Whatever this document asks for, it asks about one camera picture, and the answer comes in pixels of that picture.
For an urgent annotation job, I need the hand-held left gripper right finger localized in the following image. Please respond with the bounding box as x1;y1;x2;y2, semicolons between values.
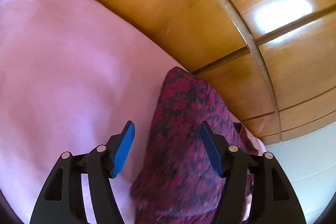
200;120;307;224

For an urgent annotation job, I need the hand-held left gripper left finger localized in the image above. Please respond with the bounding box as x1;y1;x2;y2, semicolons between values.
29;120;135;224

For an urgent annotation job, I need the red black knit sweater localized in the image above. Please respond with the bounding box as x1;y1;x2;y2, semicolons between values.
130;67;263;224

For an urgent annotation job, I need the pink bedspread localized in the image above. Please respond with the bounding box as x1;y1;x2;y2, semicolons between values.
0;0;267;224

